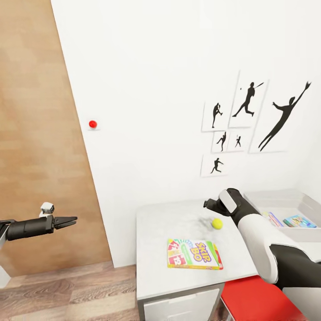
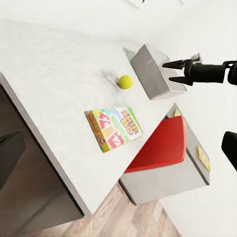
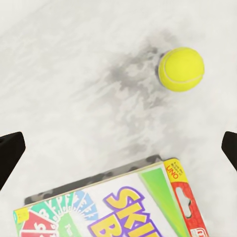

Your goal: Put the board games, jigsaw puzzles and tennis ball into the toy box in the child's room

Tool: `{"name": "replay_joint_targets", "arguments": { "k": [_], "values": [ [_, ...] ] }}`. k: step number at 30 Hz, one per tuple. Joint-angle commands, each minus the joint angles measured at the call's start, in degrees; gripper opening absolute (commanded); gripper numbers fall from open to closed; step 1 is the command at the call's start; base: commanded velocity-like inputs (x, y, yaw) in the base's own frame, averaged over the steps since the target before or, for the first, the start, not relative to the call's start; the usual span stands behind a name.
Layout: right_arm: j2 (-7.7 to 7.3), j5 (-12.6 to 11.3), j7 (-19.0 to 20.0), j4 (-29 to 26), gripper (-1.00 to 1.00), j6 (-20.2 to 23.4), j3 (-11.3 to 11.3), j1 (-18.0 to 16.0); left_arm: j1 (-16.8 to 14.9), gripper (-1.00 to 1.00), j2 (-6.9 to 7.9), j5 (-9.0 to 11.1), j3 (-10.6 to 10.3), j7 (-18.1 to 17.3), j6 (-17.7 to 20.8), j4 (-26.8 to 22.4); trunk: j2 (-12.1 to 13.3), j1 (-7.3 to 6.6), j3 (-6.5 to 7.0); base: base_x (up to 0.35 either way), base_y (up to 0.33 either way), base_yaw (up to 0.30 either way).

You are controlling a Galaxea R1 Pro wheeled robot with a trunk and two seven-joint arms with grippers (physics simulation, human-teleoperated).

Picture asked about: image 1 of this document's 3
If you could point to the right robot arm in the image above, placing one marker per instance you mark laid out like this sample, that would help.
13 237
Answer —
278 259

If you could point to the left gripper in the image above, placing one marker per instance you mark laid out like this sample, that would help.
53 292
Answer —
46 225

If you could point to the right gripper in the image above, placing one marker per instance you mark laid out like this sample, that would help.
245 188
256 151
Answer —
213 205

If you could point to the board game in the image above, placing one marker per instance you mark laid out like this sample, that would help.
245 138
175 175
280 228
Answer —
193 254
299 222
272 219

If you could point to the tennis ball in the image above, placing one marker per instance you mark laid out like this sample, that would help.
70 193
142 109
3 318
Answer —
217 223

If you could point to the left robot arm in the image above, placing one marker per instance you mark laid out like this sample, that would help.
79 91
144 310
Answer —
45 224

